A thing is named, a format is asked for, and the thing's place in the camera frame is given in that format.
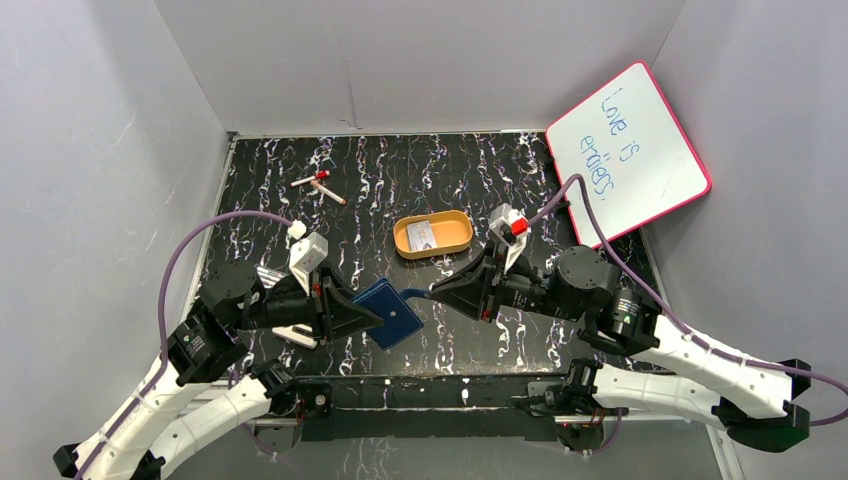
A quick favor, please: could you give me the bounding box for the white whiteboard eraser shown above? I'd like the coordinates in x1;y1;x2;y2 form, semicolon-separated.
271;324;318;350

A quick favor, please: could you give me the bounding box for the orange oval tray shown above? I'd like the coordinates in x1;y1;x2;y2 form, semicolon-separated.
393;210;474;260

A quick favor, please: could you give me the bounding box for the colourful marker pen set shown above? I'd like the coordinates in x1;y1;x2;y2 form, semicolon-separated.
256;266;287;290

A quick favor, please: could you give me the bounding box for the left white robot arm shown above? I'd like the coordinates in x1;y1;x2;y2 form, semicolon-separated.
53;260;384;479

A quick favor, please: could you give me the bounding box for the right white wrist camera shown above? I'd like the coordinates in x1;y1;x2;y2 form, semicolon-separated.
489;203;530;273

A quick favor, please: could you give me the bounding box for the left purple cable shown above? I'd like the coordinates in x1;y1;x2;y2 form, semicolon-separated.
72;210;299;480

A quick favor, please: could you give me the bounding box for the pink framed whiteboard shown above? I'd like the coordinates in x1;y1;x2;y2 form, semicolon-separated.
545;61;712;248

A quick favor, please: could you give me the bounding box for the red capped marker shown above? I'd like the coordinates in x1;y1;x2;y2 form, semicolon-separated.
290;170;330;188

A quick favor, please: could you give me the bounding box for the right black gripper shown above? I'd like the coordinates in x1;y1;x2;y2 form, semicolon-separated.
428;239;584;323

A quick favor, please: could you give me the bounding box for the grey credit card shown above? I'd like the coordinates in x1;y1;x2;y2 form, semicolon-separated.
406;220;437;252

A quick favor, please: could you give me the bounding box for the white marker pen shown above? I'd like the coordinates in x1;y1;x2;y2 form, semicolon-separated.
310;180;347;205

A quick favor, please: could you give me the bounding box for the navy blue card holder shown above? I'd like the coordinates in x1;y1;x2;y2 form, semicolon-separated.
353;278;430;350

